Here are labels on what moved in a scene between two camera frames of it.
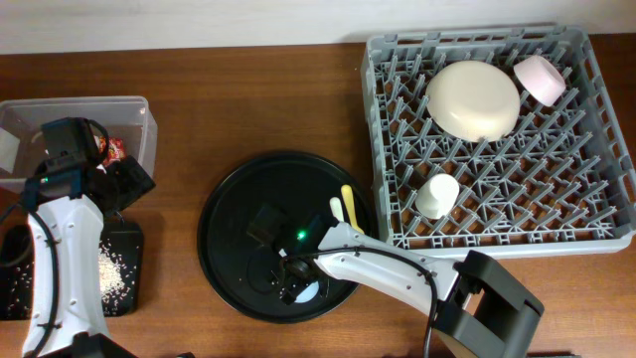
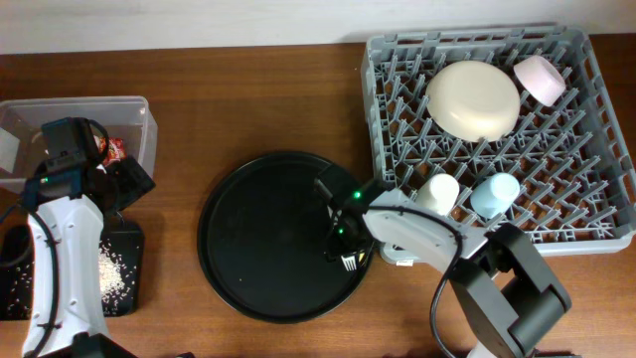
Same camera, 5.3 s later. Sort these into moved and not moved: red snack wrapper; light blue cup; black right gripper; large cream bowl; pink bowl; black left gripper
Moved: black right gripper; light blue cup
Not moved: large cream bowl; red snack wrapper; black left gripper; pink bowl
